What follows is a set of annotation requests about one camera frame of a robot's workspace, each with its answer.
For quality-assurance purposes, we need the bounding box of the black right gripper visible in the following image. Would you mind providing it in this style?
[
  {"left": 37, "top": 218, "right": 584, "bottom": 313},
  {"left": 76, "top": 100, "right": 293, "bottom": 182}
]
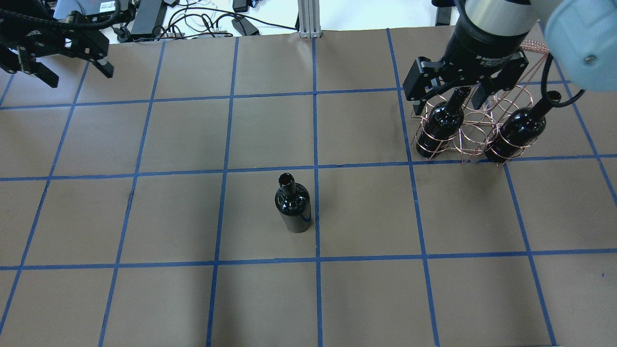
[{"left": 403, "top": 22, "right": 529, "bottom": 116}]

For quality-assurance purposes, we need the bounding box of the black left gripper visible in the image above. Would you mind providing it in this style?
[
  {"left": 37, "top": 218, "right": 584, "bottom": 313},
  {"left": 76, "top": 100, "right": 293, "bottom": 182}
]
[{"left": 1, "top": 24, "right": 114, "bottom": 88}]

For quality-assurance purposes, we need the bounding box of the dark wine bottle being moved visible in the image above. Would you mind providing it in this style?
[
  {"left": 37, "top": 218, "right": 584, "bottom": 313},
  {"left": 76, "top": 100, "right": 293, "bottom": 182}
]
[{"left": 275, "top": 172, "right": 312, "bottom": 233}]

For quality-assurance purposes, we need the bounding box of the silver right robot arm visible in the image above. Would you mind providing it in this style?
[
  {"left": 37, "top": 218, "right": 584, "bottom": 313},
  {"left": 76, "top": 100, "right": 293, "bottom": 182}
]
[{"left": 403, "top": 0, "right": 617, "bottom": 116}]

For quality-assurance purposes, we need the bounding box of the dark bottle in basket left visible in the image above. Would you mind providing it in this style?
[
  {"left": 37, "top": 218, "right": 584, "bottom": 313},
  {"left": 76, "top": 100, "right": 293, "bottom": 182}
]
[{"left": 416, "top": 86, "right": 471, "bottom": 160}]

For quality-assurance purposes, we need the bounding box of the dark bottle in basket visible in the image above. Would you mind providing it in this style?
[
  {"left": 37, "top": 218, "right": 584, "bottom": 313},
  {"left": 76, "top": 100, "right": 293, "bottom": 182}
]
[
  {"left": 484, "top": 91, "right": 562, "bottom": 164},
  {"left": 416, "top": 86, "right": 471, "bottom": 160}
]

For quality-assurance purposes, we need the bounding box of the dark bottle in basket right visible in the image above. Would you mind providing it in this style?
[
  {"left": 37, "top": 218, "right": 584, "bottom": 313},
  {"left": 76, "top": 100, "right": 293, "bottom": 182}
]
[{"left": 484, "top": 91, "right": 562, "bottom": 164}]

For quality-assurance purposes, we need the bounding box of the black power adapter brick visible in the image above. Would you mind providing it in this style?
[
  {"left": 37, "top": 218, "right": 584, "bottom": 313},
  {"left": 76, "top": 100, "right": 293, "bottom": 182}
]
[{"left": 130, "top": 0, "right": 167, "bottom": 40}]

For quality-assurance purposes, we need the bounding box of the copper wire wine basket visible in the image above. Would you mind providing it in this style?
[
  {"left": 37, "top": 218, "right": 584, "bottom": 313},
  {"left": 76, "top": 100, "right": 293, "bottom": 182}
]
[{"left": 411, "top": 40, "right": 550, "bottom": 165}]

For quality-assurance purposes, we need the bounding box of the aluminium frame post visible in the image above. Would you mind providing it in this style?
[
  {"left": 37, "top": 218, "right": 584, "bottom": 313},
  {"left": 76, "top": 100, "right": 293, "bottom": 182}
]
[{"left": 297, "top": 0, "right": 322, "bottom": 38}]

